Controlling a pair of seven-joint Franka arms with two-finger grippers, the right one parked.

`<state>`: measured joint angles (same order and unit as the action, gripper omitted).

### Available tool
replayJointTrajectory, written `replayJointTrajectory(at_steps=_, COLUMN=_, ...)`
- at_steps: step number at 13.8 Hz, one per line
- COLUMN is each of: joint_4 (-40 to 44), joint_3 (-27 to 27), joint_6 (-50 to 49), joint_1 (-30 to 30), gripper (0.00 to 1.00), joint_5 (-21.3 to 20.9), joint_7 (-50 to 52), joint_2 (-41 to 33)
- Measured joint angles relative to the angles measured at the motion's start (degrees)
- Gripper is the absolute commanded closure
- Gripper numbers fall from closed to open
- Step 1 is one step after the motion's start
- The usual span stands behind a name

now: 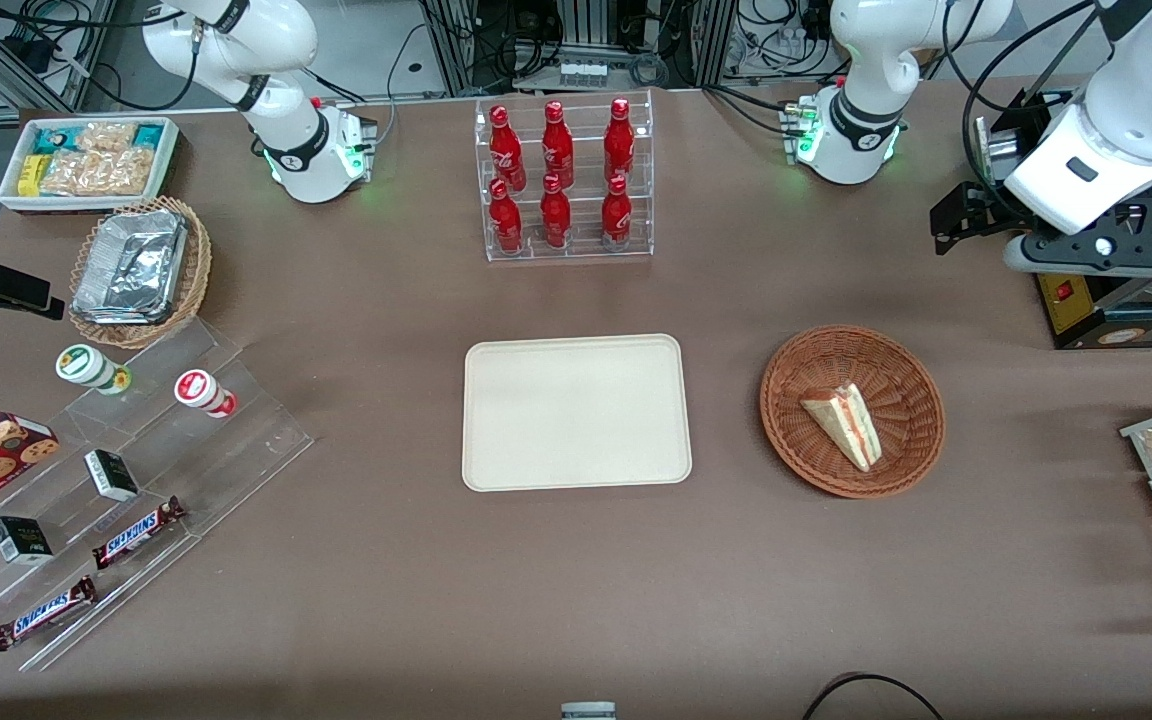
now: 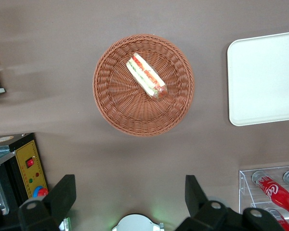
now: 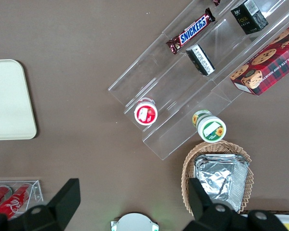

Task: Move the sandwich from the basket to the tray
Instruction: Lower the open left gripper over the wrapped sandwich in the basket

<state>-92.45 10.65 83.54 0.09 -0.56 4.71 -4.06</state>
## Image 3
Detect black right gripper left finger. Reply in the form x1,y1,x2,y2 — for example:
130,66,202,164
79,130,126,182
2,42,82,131
0,178,81,231

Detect woven wicker basket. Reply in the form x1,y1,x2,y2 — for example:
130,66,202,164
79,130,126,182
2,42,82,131
181,141,255,215

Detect Snickers chocolate bar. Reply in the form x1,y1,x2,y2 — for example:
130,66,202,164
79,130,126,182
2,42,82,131
166,7,216,55

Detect small black box white label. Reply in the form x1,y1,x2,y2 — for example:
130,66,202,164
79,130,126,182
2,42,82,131
185,44,216,77

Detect cream plastic tray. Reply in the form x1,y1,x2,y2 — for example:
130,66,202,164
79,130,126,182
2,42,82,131
0,59,38,141

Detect dark green Face box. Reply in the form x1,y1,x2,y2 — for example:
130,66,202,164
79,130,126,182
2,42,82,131
230,0,269,35

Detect clear acrylic can holder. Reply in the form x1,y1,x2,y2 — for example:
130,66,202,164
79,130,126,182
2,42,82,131
0,180,44,215

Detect clear acrylic stepped shelf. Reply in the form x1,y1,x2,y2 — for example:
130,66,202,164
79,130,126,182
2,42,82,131
107,0,289,161

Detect green sunflower yogurt cup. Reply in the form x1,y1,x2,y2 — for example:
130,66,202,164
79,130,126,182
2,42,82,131
192,109,227,142

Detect red tartan cookie box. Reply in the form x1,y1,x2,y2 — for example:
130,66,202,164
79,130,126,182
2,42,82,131
229,20,289,96

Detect red strawberry yogurt cup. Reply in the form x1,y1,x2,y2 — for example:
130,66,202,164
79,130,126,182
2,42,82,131
134,97,158,126

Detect white round device green lights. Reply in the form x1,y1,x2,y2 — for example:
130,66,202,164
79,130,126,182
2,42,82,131
110,212,159,231

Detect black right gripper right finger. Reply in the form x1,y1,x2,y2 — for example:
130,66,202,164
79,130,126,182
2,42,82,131
184,178,289,231

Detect foil-wrapped sandwich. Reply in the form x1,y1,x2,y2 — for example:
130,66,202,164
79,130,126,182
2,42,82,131
194,154,250,168
196,161,249,214

